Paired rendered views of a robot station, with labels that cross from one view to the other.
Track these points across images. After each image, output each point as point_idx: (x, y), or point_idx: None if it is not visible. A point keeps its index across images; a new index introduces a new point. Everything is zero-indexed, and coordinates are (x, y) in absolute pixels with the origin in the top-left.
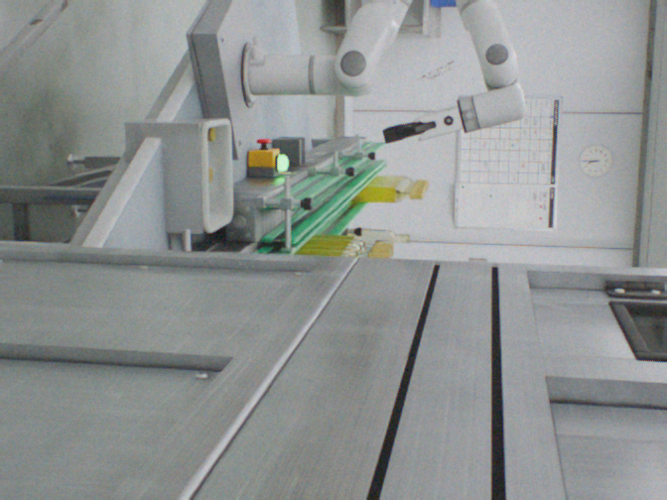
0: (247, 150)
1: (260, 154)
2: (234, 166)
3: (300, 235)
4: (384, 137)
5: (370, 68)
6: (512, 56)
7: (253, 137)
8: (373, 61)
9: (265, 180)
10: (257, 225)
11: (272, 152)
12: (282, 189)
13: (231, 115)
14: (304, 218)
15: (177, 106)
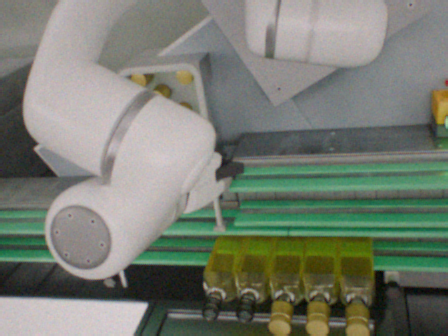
0: (440, 88)
1: (434, 99)
2: (372, 106)
3: (262, 222)
4: None
5: (248, 33)
6: (24, 109)
7: None
8: (248, 19)
9: (403, 137)
10: (227, 185)
11: (438, 103)
12: (362, 160)
13: (243, 56)
14: (394, 211)
15: (176, 40)
